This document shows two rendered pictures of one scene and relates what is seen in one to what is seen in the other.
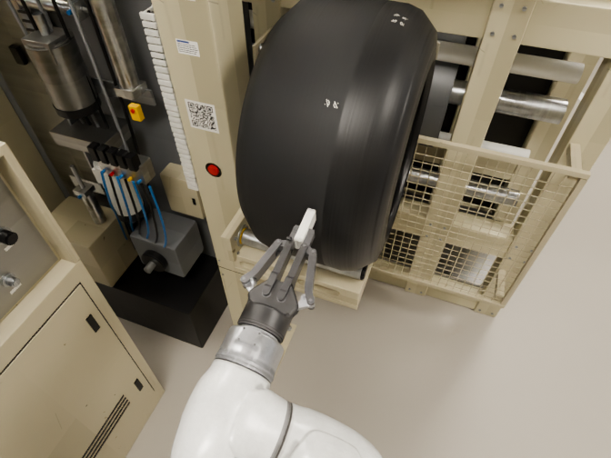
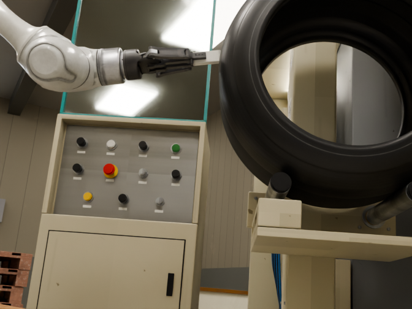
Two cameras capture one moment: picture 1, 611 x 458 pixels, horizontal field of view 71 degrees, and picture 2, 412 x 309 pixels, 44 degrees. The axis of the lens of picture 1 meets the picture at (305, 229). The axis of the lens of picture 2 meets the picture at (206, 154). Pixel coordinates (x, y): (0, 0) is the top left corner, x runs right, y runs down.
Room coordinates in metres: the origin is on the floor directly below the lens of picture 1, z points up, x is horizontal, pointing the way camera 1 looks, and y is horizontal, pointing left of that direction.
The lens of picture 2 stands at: (0.18, -1.10, 0.65)
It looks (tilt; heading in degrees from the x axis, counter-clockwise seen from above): 16 degrees up; 73
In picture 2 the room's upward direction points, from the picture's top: 4 degrees clockwise
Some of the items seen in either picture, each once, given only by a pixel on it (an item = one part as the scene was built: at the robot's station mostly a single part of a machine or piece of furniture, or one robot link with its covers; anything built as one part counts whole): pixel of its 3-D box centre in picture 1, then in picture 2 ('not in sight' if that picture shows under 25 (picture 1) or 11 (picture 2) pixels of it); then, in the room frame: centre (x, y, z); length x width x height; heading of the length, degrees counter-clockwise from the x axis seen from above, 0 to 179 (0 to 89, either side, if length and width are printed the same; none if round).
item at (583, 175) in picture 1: (406, 217); not in sight; (1.06, -0.37, 0.65); 0.90 x 0.02 x 0.70; 69
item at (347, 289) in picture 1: (299, 267); (273, 225); (0.70, 0.02, 0.84); 0.36 x 0.09 x 0.06; 69
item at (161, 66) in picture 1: (181, 112); not in sight; (0.90, 0.30, 1.19); 0.05 x 0.04 x 0.48; 159
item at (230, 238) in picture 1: (260, 200); (320, 214); (0.89, 0.13, 0.90); 0.40 x 0.03 x 0.10; 159
